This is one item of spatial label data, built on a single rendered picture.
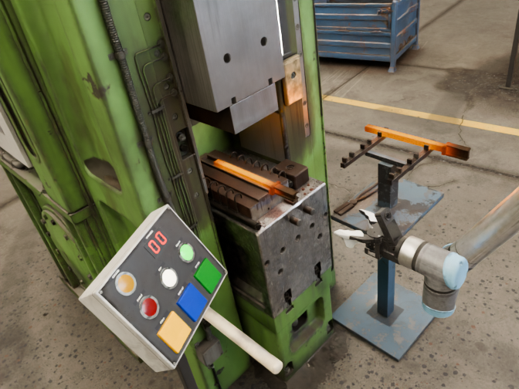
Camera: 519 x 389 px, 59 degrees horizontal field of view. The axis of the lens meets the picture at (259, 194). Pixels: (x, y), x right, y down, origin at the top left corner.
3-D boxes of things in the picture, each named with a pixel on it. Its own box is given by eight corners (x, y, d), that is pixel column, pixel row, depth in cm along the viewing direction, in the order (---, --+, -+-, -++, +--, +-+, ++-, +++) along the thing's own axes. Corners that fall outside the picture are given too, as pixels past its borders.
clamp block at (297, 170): (310, 180, 178) (309, 166, 175) (296, 191, 174) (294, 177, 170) (287, 171, 186) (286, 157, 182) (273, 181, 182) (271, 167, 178)
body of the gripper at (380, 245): (361, 252, 140) (397, 269, 132) (361, 231, 135) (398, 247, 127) (376, 239, 144) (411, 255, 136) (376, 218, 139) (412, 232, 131)
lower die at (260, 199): (290, 195, 172) (287, 177, 167) (252, 223, 162) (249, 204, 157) (218, 164, 199) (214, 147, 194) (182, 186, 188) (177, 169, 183)
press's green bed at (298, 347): (336, 333, 228) (331, 265, 201) (286, 385, 208) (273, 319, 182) (259, 283, 263) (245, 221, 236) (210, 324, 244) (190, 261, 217)
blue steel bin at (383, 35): (419, 47, 535) (423, -19, 494) (394, 72, 485) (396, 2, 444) (328, 42, 599) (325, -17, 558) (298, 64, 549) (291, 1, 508)
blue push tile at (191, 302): (208, 300, 126) (191, 282, 123) (196, 322, 120) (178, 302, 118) (204, 302, 127) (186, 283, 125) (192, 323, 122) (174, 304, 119)
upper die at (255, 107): (278, 109, 152) (275, 82, 146) (235, 134, 141) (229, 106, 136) (201, 87, 179) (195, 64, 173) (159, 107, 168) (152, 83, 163)
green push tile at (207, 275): (222, 275, 134) (206, 257, 131) (211, 294, 128) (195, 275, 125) (217, 276, 135) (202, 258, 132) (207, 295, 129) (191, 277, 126)
